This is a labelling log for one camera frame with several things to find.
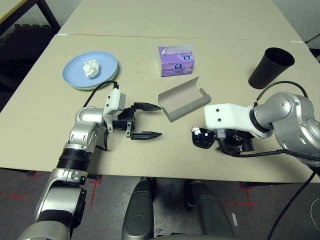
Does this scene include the black foam floor mats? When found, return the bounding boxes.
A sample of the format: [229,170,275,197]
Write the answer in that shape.
[0,23,57,106]

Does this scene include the grey right robot leg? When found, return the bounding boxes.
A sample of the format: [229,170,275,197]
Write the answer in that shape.
[184,179,236,240]

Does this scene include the grey glasses case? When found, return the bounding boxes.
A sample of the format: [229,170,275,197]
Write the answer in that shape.
[158,76,212,123]

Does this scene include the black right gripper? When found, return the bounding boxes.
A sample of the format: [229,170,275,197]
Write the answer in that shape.
[216,129,255,154]

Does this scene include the purple tissue box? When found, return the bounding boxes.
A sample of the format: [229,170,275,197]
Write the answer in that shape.
[157,44,195,77]

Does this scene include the black left wrist camera cable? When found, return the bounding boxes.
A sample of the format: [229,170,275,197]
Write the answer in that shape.
[82,80,120,152]

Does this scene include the grey left robot leg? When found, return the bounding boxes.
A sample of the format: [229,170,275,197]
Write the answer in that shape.
[121,178,155,240]

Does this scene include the black sunglasses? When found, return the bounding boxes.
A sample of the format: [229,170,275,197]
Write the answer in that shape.
[191,126,218,150]

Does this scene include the white tissue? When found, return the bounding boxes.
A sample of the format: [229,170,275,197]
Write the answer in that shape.
[82,58,100,79]

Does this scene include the blue plastic plate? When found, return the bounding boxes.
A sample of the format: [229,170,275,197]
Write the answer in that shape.
[62,50,119,91]

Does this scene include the black stand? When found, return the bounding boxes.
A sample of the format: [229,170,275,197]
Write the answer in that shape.
[304,33,320,61]

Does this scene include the black hanging cable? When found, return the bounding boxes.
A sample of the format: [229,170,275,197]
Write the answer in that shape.
[266,171,317,240]

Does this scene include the green plastic plate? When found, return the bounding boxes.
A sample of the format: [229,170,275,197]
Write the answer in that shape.
[74,63,120,92]

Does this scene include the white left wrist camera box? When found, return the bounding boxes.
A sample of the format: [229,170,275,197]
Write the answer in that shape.
[103,87,127,132]

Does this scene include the black plastic cup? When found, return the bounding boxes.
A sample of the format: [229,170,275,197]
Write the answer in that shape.
[247,47,296,90]

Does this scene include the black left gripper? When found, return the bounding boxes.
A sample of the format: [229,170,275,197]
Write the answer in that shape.
[113,101,163,141]

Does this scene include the side table with black frame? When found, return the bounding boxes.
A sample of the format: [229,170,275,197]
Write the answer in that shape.
[0,0,62,33]

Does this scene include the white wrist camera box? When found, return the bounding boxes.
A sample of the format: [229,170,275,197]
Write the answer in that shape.
[203,102,273,138]
[103,87,127,132]

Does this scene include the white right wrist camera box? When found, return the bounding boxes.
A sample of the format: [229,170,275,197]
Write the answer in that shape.
[203,102,273,138]

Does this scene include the grey robot leg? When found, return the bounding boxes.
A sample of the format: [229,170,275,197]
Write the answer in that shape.
[184,179,236,240]
[121,178,155,240]

